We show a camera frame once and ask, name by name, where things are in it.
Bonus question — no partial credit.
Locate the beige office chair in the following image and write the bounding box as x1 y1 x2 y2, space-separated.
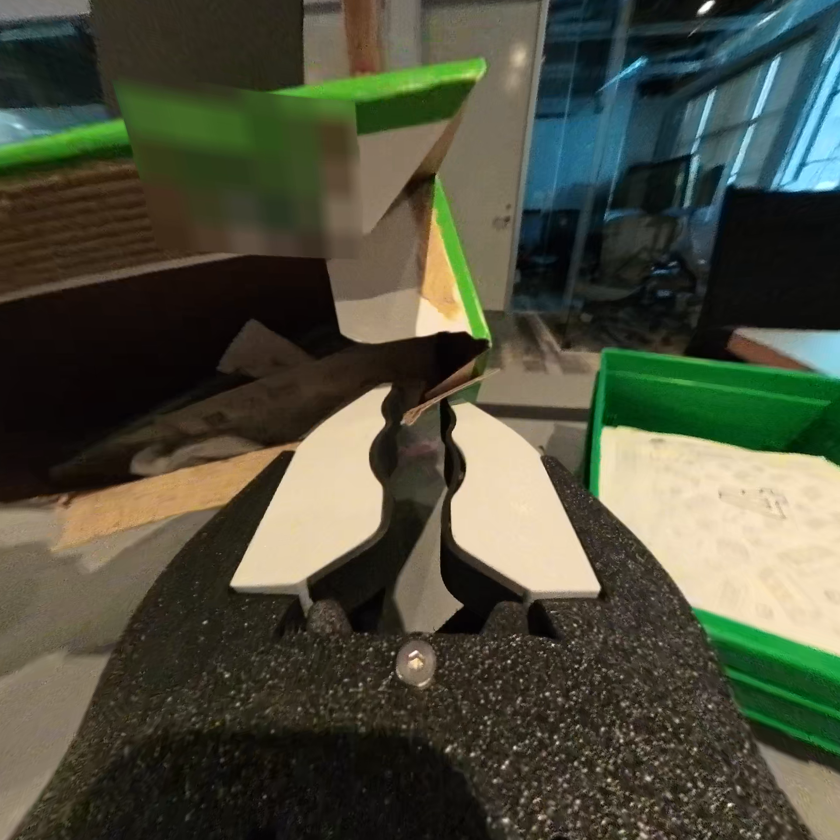
594 213 697 299

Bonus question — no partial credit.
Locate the white door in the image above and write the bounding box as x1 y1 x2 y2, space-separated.
453 0 549 316

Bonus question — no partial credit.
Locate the grey office table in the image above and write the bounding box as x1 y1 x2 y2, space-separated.
727 327 840 380

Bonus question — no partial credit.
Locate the green toy set box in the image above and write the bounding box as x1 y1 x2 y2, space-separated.
0 58 493 552

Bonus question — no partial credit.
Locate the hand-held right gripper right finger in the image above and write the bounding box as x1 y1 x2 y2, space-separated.
440 399 602 603

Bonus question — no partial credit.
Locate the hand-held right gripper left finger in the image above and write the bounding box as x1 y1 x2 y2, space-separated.
230 386 395 611

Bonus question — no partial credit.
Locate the torn white paper bag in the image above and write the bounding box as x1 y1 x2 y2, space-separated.
217 319 312 379

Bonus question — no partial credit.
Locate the green plastic tray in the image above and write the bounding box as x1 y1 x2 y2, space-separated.
584 348 840 756

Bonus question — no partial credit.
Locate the grey desk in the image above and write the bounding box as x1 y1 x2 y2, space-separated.
0 367 840 840

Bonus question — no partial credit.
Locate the black desk screen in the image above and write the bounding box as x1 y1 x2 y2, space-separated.
689 187 840 376

